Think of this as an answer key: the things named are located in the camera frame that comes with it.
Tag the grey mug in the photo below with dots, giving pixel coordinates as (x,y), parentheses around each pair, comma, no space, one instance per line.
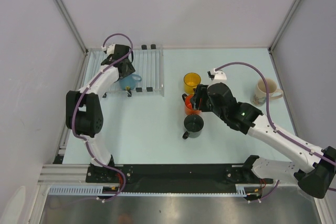
(193,125)

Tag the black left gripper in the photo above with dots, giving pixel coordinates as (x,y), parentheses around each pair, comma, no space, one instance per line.
(130,68)

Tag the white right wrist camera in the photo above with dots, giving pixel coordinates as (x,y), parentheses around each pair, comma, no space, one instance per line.
(217,75)

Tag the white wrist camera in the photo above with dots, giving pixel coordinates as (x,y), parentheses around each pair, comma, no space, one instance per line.
(108,49)
(217,75)

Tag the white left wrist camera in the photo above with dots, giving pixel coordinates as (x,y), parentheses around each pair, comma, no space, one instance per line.
(108,49)

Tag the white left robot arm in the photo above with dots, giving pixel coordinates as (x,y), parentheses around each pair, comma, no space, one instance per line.
(83,108)

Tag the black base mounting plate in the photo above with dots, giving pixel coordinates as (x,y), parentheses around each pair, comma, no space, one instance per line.
(187,178)

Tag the yellow mug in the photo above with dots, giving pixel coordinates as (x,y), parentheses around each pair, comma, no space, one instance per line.
(191,81)

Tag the orange cup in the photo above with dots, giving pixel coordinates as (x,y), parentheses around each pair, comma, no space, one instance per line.
(188,106)

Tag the slotted cable duct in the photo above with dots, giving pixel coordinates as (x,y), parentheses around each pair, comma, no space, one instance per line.
(101,191)

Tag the light blue mug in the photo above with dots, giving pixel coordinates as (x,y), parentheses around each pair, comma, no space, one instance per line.
(130,82)

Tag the clear acrylic dish rack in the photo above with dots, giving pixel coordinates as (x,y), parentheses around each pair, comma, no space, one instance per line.
(148,63)

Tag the beige patterned ceramic mug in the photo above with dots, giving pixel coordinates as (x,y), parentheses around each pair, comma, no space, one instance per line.
(259,95)

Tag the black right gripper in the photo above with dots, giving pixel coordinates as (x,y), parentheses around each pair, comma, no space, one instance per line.
(199,93)

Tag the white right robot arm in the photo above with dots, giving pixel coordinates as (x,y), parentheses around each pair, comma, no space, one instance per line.
(310,166)

